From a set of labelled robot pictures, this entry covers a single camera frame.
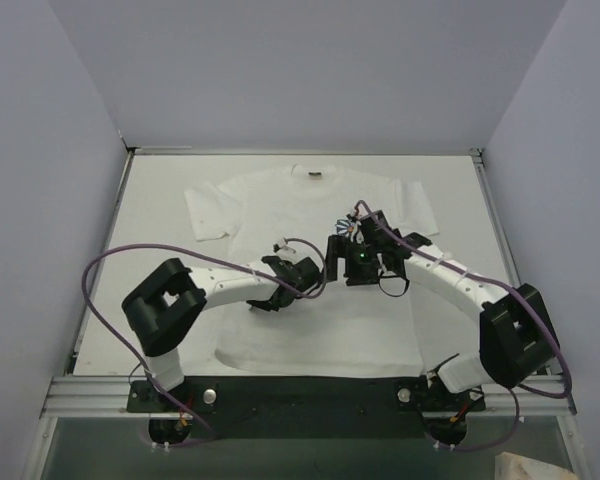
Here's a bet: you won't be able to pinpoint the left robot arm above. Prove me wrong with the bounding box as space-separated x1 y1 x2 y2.
122 255 324 412

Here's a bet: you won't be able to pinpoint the white t-shirt with flower print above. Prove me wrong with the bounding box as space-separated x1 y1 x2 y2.
185 165 438 377

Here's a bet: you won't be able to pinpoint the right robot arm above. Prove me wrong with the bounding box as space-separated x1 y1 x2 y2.
326 211 560 394

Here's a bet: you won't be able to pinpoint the aluminium frame rail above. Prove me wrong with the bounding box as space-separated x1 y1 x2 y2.
42 148 575 420

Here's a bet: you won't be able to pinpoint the beige object at corner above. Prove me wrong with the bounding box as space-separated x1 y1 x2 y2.
494 452 579 480

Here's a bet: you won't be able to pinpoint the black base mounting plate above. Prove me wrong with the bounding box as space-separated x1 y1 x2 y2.
126 376 486 444

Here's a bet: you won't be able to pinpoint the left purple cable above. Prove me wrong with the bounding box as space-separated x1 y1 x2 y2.
81 236 327 449

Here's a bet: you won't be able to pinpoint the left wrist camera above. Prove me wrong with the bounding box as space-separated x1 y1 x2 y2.
273 238 290 253

